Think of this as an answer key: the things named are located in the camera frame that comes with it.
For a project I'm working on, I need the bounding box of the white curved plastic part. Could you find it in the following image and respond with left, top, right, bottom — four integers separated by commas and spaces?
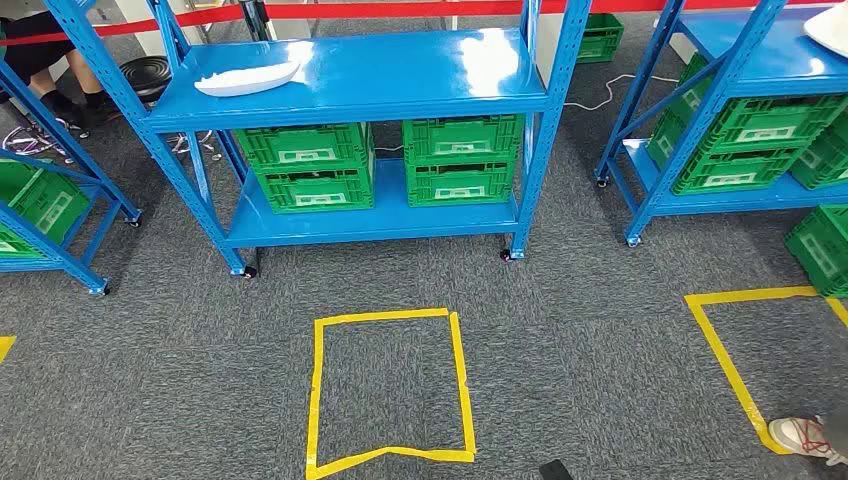
193, 60, 301, 98
803, 3, 848, 60

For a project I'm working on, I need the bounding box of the blue metal shelf rack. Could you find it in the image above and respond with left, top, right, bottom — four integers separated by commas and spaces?
594, 0, 848, 248
44, 0, 593, 278
0, 59, 144, 296

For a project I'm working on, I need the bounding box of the white table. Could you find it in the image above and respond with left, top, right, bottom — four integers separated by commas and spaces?
535, 13, 564, 87
99, 0, 200, 58

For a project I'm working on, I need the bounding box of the red barrier belt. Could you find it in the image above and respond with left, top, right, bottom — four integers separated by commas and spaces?
0, 0, 848, 48

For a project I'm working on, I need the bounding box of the chrome chair base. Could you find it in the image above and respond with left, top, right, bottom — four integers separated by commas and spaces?
165, 130, 223, 162
1, 117, 91, 164

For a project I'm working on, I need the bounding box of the black round stanchion base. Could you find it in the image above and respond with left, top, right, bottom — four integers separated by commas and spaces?
119, 56, 172, 104

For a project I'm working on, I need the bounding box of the person's foot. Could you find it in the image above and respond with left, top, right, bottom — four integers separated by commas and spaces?
768, 415, 848, 468

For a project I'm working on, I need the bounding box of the person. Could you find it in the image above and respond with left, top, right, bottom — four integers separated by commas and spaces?
0, 9, 124, 130

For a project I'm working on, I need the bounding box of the white floor cable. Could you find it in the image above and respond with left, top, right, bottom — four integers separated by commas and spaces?
563, 72, 680, 112

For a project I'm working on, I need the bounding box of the black stanchion post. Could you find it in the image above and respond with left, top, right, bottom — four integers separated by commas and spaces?
238, 0, 273, 42

